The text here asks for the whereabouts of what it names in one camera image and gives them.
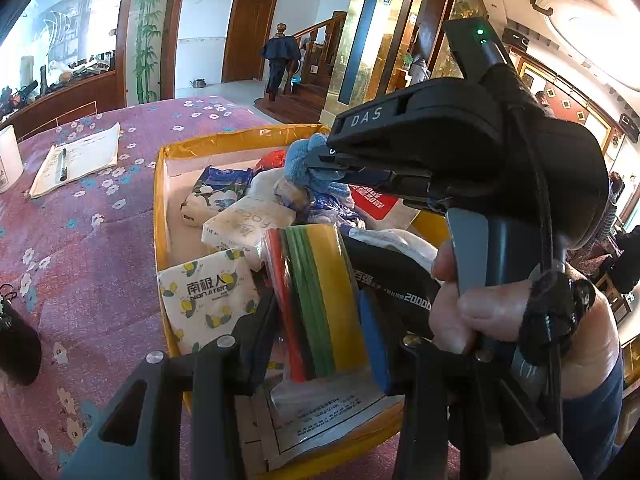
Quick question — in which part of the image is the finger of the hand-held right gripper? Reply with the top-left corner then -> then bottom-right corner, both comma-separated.
305,149 -> 392,175
341,171 -> 433,196

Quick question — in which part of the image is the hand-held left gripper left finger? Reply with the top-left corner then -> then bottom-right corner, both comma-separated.
60,300 -> 279,480

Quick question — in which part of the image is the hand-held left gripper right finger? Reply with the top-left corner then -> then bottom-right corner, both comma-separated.
357,289 -> 551,480

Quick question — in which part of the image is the blue fluffy ball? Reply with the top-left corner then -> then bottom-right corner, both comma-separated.
284,132 -> 353,196

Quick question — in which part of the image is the multicoloured sponge pack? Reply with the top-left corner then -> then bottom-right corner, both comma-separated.
262,224 -> 407,463

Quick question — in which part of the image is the yellow cardboard box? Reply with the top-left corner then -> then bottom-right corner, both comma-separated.
152,124 -> 451,478

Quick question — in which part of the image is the person's right forearm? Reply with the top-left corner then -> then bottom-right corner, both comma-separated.
557,352 -> 628,480

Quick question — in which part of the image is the person's right hand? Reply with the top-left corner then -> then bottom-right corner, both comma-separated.
429,237 -> 623,403

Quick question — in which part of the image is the red and white leaflet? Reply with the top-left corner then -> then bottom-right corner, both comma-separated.
349,184 -> 401,221

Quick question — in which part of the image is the white printed plastic bag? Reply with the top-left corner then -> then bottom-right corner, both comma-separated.
347,227 -> 438,273

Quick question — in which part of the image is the black package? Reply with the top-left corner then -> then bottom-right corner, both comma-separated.
345,235 -> 443,341

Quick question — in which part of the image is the white lemon-print tissue pack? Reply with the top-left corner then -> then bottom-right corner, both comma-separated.
158,254 -> 261,356

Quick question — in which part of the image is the orange mesh bag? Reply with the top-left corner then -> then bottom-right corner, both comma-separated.
254,149 -> 288,176

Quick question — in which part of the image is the wooden stair railing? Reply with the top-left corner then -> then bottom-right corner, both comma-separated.
277,12 -> 348,111

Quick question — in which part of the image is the dark blue hanging jacket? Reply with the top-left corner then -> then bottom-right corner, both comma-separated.
262,35 -> 302,103

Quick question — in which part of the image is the white wipes pack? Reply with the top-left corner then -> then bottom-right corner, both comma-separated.
201,195 -> 297,267

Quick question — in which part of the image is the gold mirrored pillar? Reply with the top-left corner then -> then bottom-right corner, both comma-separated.
325,0 -> 431,121

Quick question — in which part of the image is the blue floral tissue pack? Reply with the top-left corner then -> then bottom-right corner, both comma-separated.
181,165 -> 253,227

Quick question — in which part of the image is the brown wooden door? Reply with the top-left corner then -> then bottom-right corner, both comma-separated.
221,0 -> 278,83

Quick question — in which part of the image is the purple floral tablecloth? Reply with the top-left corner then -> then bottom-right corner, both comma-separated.
0,95 -> 466,480

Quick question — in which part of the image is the bamboo-painted pillar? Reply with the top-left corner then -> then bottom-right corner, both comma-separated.
125,0 -> 173,106

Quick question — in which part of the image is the black electric motor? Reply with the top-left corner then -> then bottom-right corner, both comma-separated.
0,285 -> 43,386

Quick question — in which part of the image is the paper document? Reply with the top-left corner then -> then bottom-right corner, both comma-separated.
29,122 -> 122,199

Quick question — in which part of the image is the wooden counter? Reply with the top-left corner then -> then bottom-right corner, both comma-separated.
0,69 -> 126,138

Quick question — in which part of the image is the white plastic jar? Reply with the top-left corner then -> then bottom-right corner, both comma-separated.
0,125 -> 25,193

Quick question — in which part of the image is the black wrist strap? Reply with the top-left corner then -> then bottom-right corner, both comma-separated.
507,102 -> 598,441

